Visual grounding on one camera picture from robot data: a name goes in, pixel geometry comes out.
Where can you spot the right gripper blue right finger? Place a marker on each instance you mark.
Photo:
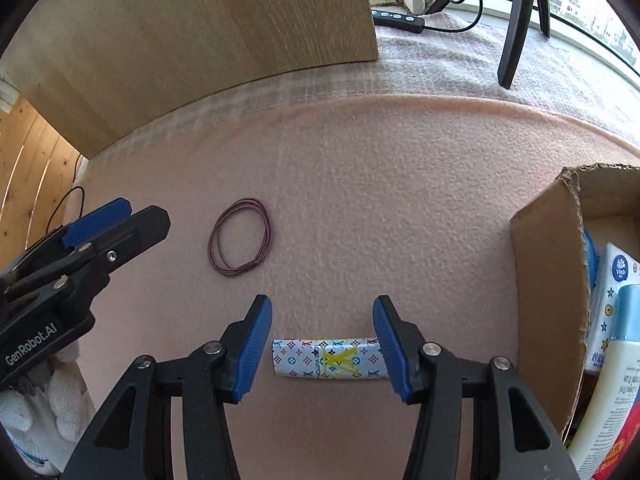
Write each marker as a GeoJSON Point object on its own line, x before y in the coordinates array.
{"type": "Point", "coordinates": [513, 437]}

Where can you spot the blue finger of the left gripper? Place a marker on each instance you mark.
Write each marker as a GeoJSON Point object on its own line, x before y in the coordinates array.
{"type": "Point", "coordinates": [102, 255]}
{"type": "Point", "coordinates": [66, 239]}

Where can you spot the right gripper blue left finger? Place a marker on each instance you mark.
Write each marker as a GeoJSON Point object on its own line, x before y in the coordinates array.
{"type": "Point", "coordinates": [130, 436]}

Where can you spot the patterned lighter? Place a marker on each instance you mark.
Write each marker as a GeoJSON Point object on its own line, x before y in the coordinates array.
{"type": "Point", "coordinates": [328, 359]}

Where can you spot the blue cap lotion tube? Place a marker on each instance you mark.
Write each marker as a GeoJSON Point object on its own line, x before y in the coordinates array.
{"type": "Point", "coordinates": [615, 392]}

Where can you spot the white tissue pack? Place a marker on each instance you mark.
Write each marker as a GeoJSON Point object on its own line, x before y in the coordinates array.
{"type": "Point", "coordinates": [616, 269]}

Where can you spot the blue round tape measure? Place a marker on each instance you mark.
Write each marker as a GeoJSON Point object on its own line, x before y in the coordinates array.
{"type": "Point", "coordinates": [592, 260]}

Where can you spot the left white gloved hand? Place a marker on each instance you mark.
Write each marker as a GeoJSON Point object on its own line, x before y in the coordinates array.
{"type": "Point", "coordinates": [46, 417]}

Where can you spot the pine plank panel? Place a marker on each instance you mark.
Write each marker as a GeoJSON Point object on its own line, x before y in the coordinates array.
{"type": "Point", "coordinates": [37, 169]}

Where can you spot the cardboard box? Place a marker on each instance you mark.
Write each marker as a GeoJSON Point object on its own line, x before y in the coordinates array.
{"type": "Point", "coordinates": [548, 236]}

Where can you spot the large light wood board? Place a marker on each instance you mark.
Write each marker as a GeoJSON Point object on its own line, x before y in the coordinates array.
{"type": "Point", "coordinates": [97, 70]}

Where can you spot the pink fleece blanket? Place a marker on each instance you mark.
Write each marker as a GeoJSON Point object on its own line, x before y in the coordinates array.
{"type": "Point", "coordinates": [324, 189]}

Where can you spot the black tripod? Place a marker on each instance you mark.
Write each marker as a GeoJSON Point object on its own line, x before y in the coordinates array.
{"type": "Point", "coordinates": [520, 15]}

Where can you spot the black inline remote control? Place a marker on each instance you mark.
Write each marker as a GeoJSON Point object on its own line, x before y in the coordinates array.
{"type": "Point", "coordinates": [407, 22]}

